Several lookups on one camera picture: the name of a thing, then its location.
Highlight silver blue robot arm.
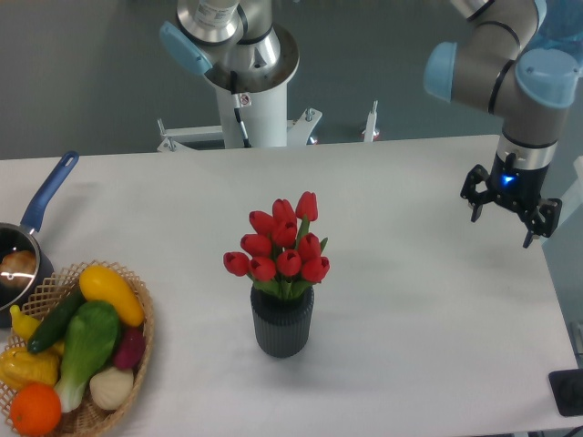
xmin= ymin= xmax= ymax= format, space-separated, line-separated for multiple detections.
xmin=424 ymin=1 xmax=579 ymax=247

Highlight yellow bell pepper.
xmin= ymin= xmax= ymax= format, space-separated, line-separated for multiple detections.
xmin=1 ymin=347 xmax=60 ymax=391

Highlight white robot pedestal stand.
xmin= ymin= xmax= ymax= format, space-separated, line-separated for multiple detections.
xmin=157 ymin=81 xmax=382 ymax=154

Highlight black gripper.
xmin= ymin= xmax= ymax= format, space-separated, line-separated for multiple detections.
xmin=460 ymin=156 xmax=562 ymax=248

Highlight yellow squash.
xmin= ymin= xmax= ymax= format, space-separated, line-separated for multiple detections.
xmin=78 ymin=265 xmax=145 ymax=328

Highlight purple red radish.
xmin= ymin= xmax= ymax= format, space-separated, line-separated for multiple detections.
xmin=112 ymin=328 xmax=146 ymax=370

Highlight dark ribbed vase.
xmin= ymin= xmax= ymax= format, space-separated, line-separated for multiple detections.
xmin=251 ymin=288 xmax=314 ymax=359

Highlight green bok choy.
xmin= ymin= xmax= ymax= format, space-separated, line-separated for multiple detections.
xmin=55 ymin=300 xmax=120 ymax=413

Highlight dark green cucumber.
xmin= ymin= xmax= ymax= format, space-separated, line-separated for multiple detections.
xmin=27 ymin=287 xmax=86 ymax=354

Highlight brown bread in pan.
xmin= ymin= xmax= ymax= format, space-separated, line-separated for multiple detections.
xmin=1 ymin=250 xmax=36 ymax=290

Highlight orange fruit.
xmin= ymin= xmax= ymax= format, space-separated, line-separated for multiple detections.
xmin=9 ymin=383 xmax=62 ymax=436

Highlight yellow banana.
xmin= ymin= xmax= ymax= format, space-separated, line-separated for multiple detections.
xmin=9 ymin=305 xmax=65 ymax=356

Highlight white garlic bulb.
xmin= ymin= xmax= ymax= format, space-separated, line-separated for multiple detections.
xmin=89 ymin=367 xmax=134 ymax=411

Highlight black device at edge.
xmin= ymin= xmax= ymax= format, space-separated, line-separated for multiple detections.
xmin=548 ymin=369 xmax=583 ymax=417

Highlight blue handled saucepan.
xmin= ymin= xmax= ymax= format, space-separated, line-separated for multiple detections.
xmin=1 ymin=151 xmax=79 ymax=329

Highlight red tulip bouquet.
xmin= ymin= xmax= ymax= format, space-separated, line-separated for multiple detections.
xmin=222 ymin=191 xmax=330 ymax=302

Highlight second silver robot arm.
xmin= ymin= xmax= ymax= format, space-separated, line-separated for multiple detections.
xmin=159 ymin=1 xmax=300 ymax=94

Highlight woven wicker basket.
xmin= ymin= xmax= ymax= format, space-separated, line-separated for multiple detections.
xmin=1 ymin=260 xmax=154 ymax=436

